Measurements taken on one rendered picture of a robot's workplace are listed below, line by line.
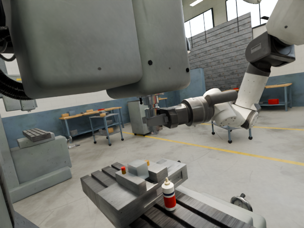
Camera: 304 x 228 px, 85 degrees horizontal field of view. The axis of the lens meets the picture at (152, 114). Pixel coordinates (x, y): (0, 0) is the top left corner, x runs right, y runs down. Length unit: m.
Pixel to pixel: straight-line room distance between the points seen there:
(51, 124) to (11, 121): 1.11
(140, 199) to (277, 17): 0.73
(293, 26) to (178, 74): 0.40
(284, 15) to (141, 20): 0.45
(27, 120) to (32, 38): 6.62
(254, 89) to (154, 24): 0.53
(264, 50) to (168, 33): 0.44
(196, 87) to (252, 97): 5.70
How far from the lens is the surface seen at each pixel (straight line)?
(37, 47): 0.28
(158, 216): 0.64
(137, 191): 0.61
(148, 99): 0.48
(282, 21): 0.70
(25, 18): 0.30
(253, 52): 0.82
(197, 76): 6.46
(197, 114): 0.52
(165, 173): 0.68
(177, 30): 0.48
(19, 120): 6.88
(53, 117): 6.97
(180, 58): 0.46
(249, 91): 0.82
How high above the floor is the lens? 1.32
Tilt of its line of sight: 8 degrees down
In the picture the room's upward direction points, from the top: 9 degrees counter-clockwise
